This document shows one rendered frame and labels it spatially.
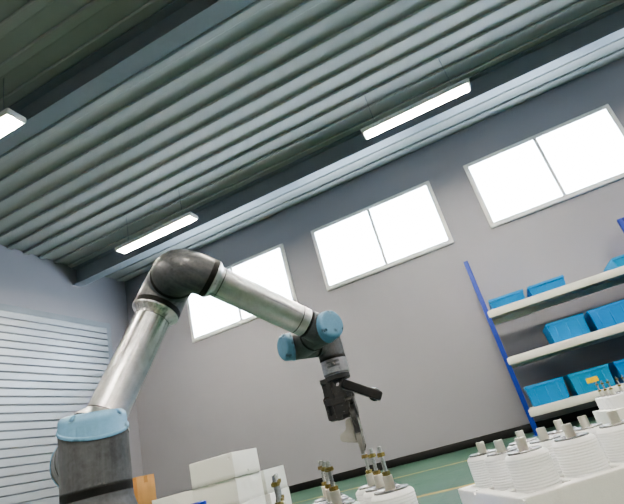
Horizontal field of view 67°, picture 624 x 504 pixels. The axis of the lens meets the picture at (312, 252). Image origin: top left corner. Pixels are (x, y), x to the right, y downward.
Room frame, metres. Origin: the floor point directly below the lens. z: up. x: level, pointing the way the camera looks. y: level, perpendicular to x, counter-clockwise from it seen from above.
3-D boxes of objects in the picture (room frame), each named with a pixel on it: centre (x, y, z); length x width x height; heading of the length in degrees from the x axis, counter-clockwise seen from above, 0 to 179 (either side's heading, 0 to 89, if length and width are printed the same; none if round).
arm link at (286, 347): (1.28, 0.10, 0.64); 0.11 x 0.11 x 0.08; 37
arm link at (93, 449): (0.87, 0.47, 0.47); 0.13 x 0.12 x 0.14; 37
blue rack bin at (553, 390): (5.41, -2.01, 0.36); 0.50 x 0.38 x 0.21; 163
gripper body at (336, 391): (1.36, 0.03, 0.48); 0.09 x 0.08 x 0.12; 86
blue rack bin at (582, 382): (5.25, -2.41, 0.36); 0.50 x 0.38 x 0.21; 163
